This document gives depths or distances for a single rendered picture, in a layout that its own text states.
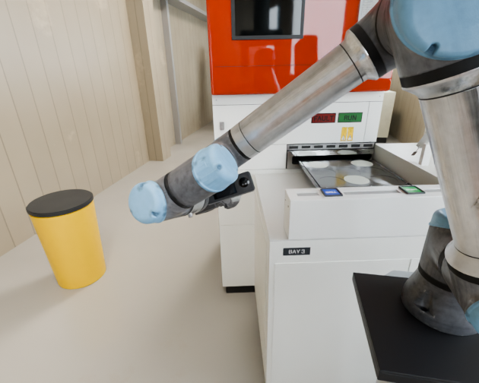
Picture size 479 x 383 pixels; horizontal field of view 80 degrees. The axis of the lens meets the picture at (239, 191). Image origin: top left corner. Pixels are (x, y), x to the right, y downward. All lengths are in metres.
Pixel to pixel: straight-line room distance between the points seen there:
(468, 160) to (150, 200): 0.45
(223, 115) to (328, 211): 0.74
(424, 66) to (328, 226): 0.64
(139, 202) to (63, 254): 1.63
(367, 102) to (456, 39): 1.19
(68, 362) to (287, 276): 1.25
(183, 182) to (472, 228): 0.42
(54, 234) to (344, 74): 1.84
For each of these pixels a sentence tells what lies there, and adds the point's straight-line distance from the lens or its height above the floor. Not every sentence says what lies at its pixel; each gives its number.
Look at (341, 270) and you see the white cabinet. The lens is 1.07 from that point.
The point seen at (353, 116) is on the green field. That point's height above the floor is 1.10.
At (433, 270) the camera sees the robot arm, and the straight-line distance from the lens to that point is 0.70.
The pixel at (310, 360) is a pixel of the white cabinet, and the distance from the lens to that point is 1.37.
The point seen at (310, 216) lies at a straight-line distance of 0.93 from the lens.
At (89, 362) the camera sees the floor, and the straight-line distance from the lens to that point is 1.83.
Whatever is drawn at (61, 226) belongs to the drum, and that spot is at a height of 0.49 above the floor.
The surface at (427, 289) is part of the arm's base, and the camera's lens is 0.73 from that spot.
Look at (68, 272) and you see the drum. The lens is 2.21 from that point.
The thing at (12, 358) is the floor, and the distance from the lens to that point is 2.05.
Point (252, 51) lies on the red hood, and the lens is 1.36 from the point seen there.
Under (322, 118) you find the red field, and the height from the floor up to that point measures 1.10.
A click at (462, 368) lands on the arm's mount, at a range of 0.71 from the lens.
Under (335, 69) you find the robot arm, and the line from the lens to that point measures 0.53.
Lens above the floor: 1.34
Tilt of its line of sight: 23 degrees down
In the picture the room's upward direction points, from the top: 1 degrees counter-clockwise
